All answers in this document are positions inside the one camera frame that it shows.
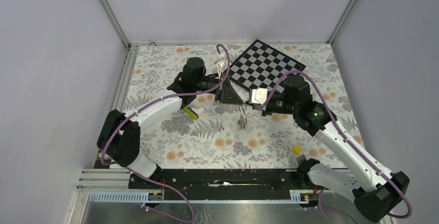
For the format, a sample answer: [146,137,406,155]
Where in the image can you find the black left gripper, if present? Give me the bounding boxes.
[194,73,243,106]

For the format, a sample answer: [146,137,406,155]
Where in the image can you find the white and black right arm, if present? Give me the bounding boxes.
[250,74,413,223]

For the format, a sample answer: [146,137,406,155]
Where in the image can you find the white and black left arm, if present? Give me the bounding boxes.
[97,54,243,188]

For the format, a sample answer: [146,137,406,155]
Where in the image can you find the floral patterned table mat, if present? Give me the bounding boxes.
[124,44,362,169]

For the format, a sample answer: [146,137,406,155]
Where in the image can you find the black and white chessboard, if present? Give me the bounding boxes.
[229,39,306,91]

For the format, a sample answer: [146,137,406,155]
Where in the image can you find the yellow cube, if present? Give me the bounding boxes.
[292,146,302,155]

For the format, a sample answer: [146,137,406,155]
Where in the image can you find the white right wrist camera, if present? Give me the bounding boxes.
[248,88,268,110]

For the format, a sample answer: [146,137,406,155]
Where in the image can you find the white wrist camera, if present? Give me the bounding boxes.
[216,53,229,79]
[248,88,268,110]

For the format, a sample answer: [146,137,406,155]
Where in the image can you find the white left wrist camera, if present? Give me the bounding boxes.
[216,53,229,79]

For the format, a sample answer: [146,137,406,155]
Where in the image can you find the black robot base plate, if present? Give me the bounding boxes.
[128,169,322,203]

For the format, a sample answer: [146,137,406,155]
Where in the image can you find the aluminium frame rails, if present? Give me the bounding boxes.
[70,0,399,224]

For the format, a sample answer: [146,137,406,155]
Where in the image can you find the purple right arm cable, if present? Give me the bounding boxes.
[262,70,413,224]

